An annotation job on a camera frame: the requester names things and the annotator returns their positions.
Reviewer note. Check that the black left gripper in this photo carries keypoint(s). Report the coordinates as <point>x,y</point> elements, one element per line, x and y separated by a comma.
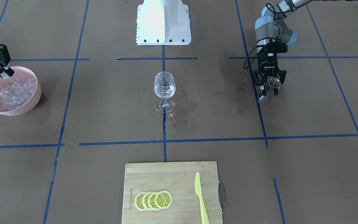
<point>268,64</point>

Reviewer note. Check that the steel double jigger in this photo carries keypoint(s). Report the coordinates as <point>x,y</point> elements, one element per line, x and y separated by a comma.
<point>270,89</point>

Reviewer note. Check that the single clear ice cube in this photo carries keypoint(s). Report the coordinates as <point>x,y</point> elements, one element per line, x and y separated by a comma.
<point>5,75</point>

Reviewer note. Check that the clear wine glass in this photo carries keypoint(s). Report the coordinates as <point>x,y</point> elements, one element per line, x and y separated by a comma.
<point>164,88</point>

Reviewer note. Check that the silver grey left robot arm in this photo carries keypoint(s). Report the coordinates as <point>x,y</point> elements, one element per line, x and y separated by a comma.
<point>273,37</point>

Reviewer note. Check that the pile of clear ice cubes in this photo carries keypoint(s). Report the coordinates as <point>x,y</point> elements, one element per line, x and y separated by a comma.
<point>16,93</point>

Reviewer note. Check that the pink plastic bowl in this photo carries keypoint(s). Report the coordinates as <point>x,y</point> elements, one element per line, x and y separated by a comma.
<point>21,72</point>

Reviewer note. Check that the bamboo cutting board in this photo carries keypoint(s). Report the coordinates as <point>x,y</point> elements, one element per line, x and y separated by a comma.
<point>177,178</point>

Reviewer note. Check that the yellow plastic knife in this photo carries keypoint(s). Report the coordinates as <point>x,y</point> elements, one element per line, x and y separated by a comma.
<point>199,193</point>

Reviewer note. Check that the back lemon slice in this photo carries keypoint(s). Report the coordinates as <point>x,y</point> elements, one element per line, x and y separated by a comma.
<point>163,199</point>

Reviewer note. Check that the lemon slice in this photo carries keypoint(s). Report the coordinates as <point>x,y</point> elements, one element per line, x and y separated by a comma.
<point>151,201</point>
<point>139,201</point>
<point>145,200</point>
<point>163,199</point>

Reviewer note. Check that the front lemon slice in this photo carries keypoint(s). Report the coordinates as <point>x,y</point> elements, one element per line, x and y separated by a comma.
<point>139,201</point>

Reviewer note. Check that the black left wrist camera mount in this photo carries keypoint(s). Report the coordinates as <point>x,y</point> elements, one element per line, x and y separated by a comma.
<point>274,47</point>

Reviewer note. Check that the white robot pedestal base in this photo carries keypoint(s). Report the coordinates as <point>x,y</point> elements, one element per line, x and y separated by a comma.
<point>163,22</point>

